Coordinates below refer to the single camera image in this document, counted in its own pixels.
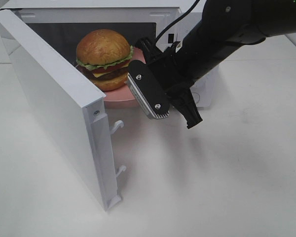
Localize white microwave door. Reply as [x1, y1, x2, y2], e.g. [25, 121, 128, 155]
[0, 10, 126, 210]

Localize white round door button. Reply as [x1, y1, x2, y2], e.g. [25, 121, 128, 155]
[192, 92, 200, 107]

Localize toy burger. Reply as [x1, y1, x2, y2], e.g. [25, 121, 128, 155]
[76, 29, 134, 92]

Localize pink round plate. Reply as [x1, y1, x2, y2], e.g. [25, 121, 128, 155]
[75, 46, 148, 109]

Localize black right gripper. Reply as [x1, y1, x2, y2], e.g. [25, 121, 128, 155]
[135, 38, 203, 129]

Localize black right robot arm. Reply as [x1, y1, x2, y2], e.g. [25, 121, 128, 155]
[127, 0, 296, 128]

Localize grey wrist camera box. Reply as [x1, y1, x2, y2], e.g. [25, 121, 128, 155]
[127, 60, 170, 119]

